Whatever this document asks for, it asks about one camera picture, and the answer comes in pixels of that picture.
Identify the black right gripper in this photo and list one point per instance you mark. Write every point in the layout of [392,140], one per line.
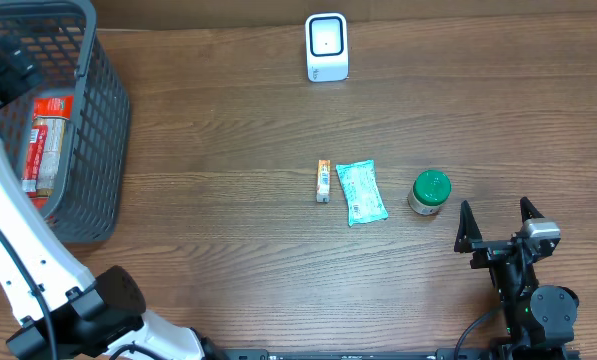
[491,251]

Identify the green lid jar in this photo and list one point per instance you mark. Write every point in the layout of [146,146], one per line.
[429,192]

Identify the teal wet wipes pack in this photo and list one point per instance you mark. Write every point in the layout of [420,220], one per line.
[358,182]

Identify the small orange box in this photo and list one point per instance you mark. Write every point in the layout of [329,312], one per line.
[323,181]

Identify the red snack packet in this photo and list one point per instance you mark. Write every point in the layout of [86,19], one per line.
[48,106]

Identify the orange brown snack bag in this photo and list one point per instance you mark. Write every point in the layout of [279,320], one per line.
[51,153]

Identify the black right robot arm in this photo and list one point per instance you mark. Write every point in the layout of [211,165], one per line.
[539,318]

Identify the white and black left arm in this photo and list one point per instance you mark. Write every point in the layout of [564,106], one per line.
[63,310]

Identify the white barcode scanner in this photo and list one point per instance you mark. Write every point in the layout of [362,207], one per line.
[327,50]

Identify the grey plastic mesh basket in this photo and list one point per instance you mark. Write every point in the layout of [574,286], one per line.
[51,49]

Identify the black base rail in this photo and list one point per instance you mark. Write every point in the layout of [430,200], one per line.
[439,354]

